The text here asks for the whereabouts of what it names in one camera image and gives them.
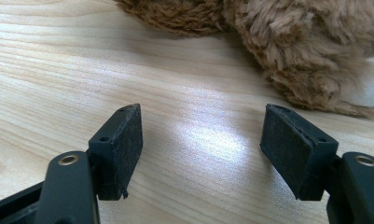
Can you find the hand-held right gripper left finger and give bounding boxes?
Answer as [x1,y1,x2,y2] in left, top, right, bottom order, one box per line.
[88,104,144,201]

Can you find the brown teddy bear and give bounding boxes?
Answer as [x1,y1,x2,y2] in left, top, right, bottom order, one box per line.
[114,0,374,119]

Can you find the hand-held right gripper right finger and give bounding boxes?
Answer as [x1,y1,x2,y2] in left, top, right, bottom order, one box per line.
[259,104,339,202]

